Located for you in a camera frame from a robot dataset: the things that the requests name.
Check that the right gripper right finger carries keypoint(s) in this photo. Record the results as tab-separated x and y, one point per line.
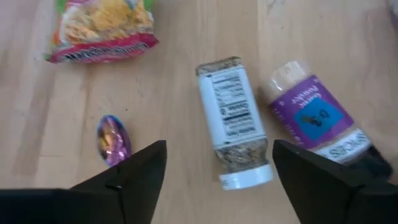
326	193

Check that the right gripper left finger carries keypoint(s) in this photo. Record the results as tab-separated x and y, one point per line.
124	199

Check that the silver label spice jar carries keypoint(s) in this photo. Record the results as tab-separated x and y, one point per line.
231	118

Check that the lime chili shrimp ramen packet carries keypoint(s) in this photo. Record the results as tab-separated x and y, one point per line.
102	31

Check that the blue label spice jar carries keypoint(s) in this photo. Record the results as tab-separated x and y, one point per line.
314	118

